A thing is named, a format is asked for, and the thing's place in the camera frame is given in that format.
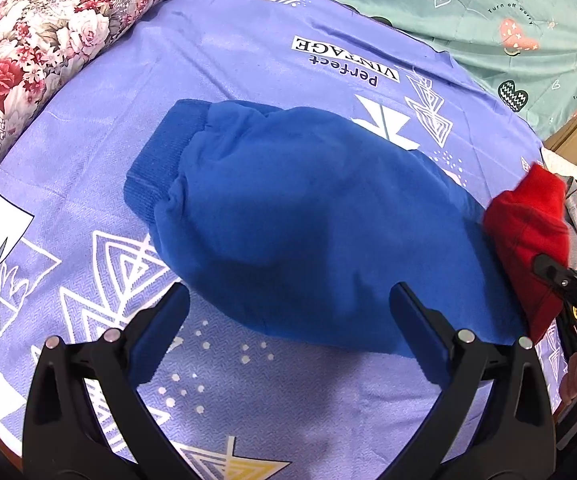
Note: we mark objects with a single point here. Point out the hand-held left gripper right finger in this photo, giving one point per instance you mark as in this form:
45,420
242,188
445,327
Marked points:
418,335

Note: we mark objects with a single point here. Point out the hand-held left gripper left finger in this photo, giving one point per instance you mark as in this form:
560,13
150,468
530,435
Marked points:
161,340

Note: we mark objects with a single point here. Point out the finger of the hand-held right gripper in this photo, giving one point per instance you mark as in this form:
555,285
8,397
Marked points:
555,272

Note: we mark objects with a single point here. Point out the blue sweatshirt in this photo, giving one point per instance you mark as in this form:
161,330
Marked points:
293,210

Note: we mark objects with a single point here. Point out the white pillow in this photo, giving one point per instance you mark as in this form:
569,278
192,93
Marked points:
558,162

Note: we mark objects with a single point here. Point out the purple printed bed sheet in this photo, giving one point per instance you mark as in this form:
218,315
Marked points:
93,160

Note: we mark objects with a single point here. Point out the green heart print sheet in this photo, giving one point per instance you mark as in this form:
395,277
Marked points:
418,0

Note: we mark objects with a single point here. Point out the floral pillow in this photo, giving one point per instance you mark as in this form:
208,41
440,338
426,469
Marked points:
43,35

